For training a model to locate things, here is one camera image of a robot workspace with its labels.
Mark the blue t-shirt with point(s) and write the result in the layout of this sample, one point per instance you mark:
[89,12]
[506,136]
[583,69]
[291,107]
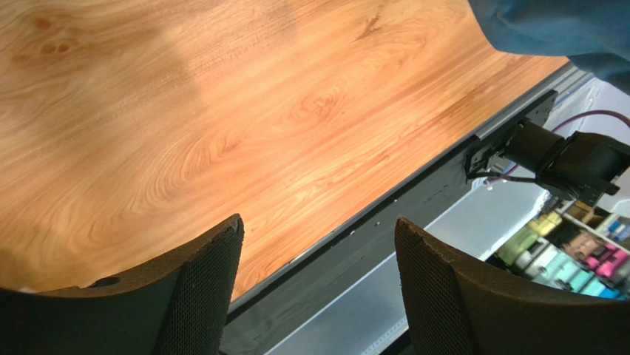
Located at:
[593,35]

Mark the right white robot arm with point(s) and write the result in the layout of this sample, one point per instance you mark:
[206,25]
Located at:
[583,166]

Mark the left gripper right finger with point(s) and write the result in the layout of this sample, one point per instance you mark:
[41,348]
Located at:
[457,304]

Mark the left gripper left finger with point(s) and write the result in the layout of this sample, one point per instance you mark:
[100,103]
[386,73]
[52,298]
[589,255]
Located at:
[176,303]

